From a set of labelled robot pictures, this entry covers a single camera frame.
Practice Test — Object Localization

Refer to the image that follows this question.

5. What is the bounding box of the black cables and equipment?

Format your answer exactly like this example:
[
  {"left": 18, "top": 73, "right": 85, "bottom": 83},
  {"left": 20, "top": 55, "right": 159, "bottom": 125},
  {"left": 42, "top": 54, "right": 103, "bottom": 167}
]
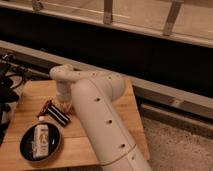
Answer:
[{"left": 0, "top": 51, "right": 29, "bottom": 146}]

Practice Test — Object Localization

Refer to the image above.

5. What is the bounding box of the black round bowl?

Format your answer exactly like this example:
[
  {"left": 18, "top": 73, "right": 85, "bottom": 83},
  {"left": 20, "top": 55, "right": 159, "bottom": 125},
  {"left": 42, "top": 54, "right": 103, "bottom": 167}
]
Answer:
[{"left": 19, "top": 122, "right": 61, "bottom": 162}]

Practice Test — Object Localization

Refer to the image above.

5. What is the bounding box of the red pen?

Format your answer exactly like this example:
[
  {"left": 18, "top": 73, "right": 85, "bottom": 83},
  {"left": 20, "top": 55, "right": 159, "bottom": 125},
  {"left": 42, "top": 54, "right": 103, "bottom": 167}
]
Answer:
[{"left": 37, "top": 100, "right": 52, "bottom": 117}]

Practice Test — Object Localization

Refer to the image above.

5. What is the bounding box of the white small bottle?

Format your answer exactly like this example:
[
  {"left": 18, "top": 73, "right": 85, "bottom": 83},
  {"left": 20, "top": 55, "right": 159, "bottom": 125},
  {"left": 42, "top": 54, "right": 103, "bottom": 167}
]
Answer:
[{"left": 33, "top": 116, "right": 49, "bottom": 159}]

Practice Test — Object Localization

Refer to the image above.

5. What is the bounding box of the metal window rail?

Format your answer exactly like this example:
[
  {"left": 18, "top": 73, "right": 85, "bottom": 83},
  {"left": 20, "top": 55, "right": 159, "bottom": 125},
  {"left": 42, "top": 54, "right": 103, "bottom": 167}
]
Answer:
[{"left": 0, "top": 40, "right": 213, "bottom": 119}]

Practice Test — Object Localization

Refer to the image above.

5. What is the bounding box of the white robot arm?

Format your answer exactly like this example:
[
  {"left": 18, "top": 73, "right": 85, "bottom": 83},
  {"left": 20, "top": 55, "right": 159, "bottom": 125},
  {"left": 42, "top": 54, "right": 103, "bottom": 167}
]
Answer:
[{"left": 49, "top": 64, "right": 152, "bottom": 171}]

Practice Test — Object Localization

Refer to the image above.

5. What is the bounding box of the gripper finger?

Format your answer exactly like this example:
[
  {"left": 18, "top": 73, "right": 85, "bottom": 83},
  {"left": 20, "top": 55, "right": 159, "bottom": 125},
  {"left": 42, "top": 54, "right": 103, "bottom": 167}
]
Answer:
[{"left": 60, "top": 102, "right": 72, "bottom": 112}]

